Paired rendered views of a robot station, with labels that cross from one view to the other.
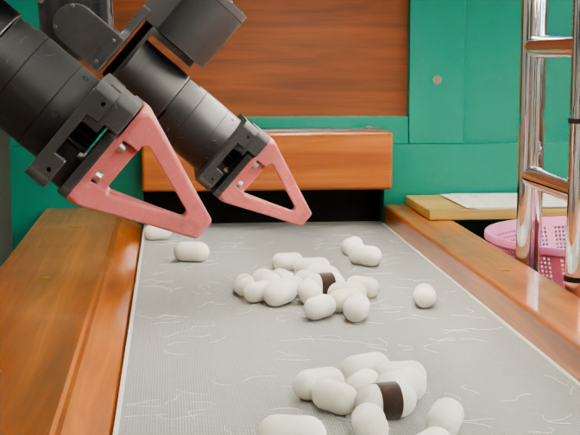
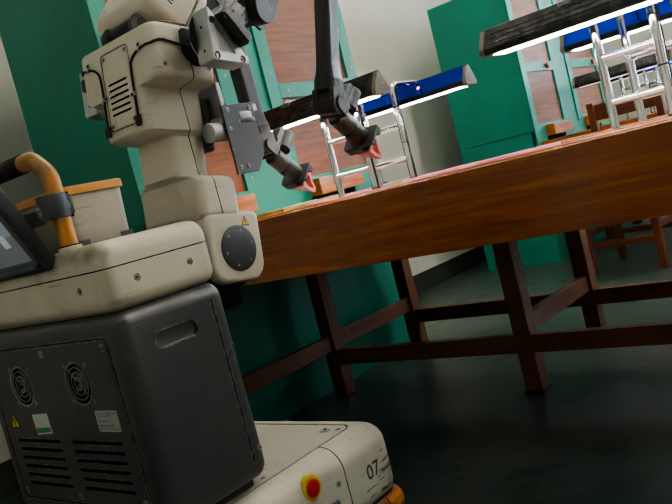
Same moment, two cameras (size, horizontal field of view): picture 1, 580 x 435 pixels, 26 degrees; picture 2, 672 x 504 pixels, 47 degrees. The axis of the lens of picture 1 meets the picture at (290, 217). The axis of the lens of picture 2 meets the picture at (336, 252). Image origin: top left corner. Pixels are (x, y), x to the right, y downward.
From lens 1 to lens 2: 1.86 m
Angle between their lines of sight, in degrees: 44
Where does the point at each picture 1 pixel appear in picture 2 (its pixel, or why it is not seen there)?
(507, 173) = (275, 203)
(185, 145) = (294, 173)
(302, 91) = not seen: hidden behind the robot
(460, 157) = (263, 200)
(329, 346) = not seen: hidden behind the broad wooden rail
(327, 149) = (241, 201)
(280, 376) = not seen: hidden behind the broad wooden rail
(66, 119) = (368, 134)
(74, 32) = (271, 145)
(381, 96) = (238, 186)
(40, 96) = (364, 130)
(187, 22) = (287, 140)
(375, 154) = (252, 200)
